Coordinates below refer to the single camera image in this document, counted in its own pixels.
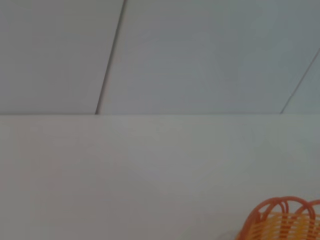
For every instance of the orange plastic woven basket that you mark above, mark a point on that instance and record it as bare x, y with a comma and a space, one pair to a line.
282, 225

